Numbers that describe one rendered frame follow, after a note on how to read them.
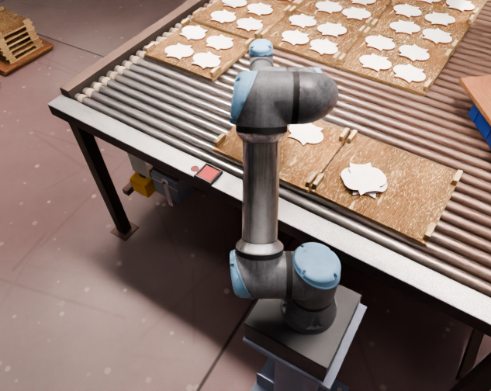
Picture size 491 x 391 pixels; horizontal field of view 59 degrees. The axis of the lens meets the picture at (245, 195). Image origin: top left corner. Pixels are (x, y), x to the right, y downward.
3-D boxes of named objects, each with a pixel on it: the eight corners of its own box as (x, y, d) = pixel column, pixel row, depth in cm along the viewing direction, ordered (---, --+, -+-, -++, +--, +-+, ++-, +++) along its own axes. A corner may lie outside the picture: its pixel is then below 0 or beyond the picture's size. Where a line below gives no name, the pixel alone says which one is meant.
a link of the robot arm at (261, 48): (247, 53, 132) (248, 36, 137) (249, 82, 141) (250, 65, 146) (273, 52, 132) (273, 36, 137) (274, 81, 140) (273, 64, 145)
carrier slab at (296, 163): (307, 193, 150) (308, 190, 149) (212, 151, 166) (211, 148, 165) (350, 134, 169) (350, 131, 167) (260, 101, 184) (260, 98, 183)
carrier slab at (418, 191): (425, 247, 135) (427, 244, 133) (309, 193, 151) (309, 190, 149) (460, 177, 153) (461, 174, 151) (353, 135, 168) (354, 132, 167)
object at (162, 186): (180, 212, 179) (173, 183, 165) (154, 198, 184) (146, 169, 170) (197, 194, 184) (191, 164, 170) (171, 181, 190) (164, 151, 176)
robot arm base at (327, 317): (316, 345, 111) (320, 327, 104) (269, 311, 118) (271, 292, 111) (346, 305, 119) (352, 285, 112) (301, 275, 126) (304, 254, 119)
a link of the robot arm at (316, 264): (338, 310, 107) (347, 280, 97) (284, 309, 107) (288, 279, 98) (333, 269, 115) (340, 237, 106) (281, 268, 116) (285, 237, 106)
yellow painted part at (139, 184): (148, 198, 191) (136, 160, 173) (133, 190, 195) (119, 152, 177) (160, 187, 195) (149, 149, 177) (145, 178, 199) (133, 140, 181)
